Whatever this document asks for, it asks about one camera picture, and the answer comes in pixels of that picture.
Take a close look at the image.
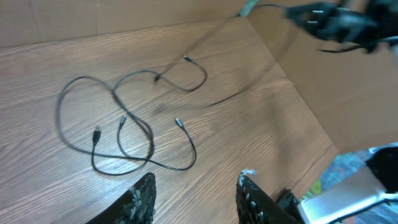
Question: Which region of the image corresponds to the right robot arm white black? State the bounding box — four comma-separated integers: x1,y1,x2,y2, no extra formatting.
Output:
284,0,397,223

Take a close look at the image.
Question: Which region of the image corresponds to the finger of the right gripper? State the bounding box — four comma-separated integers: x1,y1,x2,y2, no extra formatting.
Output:
285,2,337,39

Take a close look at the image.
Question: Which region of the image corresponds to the black usb cable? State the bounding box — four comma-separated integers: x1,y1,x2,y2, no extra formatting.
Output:
154,2,290,110
91,116,197,177
55,70,197,177

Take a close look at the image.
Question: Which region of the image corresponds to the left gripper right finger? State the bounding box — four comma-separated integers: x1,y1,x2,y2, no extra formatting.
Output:
236,169,300,224

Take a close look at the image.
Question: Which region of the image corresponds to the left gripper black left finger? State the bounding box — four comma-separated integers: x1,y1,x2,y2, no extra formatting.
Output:
86,172,157,224

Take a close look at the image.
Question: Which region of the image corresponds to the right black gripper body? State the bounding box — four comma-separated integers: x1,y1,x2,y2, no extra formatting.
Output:
323,0,397,53

